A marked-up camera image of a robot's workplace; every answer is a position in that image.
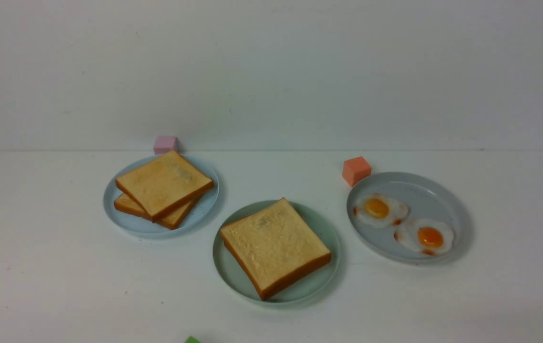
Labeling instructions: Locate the toast slice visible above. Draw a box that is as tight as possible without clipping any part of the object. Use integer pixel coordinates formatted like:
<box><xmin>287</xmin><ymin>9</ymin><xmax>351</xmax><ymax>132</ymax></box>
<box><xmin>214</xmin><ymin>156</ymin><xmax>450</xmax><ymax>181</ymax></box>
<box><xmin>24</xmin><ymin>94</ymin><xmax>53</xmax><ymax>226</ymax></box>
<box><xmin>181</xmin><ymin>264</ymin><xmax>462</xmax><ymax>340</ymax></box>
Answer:
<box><xmin>113</xmin><ymin>193</ymin><xmax>203</xmax><ymax>230</ymax></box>
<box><xmin>115</xmin><ymin>151</ymin><xmax>215</xmax><ymax>223</ymax></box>
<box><xmin>219</xmin><ymin>198</ymin><xmax>332</xmax><ymax>302</ymax></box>

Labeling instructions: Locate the light blue bread plate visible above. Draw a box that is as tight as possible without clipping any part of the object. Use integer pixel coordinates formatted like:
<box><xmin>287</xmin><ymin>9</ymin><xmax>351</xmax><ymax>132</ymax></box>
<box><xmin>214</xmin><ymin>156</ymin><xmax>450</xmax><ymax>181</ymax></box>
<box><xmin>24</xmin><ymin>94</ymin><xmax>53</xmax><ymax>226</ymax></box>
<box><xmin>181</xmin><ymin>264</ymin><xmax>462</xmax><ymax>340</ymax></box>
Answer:
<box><xmin>103</xmin><ymin>155</ymin><xmax>220</xmax><ymax>239</ymax></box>

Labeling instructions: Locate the orange cube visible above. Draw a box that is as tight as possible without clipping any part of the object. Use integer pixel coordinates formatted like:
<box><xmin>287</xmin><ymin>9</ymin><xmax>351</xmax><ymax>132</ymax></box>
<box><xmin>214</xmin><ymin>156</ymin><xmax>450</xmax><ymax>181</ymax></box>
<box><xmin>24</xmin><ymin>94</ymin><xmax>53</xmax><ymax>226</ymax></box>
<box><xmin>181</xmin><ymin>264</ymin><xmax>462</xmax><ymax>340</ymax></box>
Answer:
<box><xmin>342</xmin><ymin>156</ymin><xmax>372</xmax><ymax>187</ymax></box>

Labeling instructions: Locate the left fried egg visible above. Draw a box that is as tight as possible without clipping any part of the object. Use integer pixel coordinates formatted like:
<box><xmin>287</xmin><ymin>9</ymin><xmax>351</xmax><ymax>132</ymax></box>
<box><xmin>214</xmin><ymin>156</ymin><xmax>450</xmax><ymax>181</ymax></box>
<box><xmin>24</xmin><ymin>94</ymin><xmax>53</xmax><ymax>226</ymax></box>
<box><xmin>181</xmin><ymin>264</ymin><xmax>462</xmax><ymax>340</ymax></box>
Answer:
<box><xmin>352</xmin><ymin>193</ymin><xmax>410</xmax><ymax>228</ymax></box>

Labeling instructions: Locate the fried egg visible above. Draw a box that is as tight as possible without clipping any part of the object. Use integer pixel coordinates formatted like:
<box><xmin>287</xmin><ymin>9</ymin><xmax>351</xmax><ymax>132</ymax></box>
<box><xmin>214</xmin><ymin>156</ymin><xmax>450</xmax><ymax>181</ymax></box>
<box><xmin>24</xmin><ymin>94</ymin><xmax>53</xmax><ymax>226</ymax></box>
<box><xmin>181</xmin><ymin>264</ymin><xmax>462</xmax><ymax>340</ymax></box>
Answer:
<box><xmin>394</xmin><ymin>218</ymin><xmax>456</xmax><ymax>256</ymax></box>
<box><xmin>352</xmin><ymin>193</ymin><xmax>410</xmax><ymax>228</ymax></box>

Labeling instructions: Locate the mint green centre plate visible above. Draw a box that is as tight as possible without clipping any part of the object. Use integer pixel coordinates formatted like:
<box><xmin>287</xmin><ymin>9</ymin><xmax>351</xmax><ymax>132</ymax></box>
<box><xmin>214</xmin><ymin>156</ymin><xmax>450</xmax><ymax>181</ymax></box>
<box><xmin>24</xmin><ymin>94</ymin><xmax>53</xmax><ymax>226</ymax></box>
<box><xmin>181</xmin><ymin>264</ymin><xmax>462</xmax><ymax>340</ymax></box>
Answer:
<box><xmin>212</xmin><ymin>200</ymin><xmax>341</xmax><ymax>304</ymax></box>

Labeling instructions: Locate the pink cube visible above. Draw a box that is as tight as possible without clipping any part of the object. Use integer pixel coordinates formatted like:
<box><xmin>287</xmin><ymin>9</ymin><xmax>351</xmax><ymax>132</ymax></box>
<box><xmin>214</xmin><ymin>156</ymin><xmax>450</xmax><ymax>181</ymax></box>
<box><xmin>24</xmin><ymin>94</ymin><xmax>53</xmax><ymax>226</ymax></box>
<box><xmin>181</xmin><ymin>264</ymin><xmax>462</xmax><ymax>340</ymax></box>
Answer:
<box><xmin>153</xmin><ymin>135</ymin><xmax>179</xmax><ymax>155</ymax></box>

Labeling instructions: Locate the grey egg plate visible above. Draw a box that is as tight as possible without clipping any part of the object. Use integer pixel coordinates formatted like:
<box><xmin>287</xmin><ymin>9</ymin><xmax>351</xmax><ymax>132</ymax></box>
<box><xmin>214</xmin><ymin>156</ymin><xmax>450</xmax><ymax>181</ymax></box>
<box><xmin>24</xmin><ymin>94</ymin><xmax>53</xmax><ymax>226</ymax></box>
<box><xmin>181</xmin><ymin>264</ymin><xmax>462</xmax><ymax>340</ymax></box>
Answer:
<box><xmin>346</xmin><ymin>172</ymin><xmax>472</xmax><ymax>265</ymax></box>

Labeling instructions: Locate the right fried egg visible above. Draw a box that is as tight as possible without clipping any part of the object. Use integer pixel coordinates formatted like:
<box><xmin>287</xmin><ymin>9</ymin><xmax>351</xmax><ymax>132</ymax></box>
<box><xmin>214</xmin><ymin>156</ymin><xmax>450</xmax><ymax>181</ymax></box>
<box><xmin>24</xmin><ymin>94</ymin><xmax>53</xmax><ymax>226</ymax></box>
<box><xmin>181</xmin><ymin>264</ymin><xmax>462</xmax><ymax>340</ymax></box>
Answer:
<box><xmin>394</xmin><ymin>218</ymin><xmax>456</xmax><ymax>256</ymax></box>

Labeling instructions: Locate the green cube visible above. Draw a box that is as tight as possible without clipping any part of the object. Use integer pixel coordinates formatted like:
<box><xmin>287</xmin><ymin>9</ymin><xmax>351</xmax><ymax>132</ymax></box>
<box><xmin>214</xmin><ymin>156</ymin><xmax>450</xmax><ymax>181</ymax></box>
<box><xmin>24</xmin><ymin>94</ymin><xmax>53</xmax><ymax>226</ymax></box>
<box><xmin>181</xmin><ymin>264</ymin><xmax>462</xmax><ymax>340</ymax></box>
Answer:
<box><xmin>184</xmin><ymin>336</ymin><xmax>201</xmax><ymax>343</ymax></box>

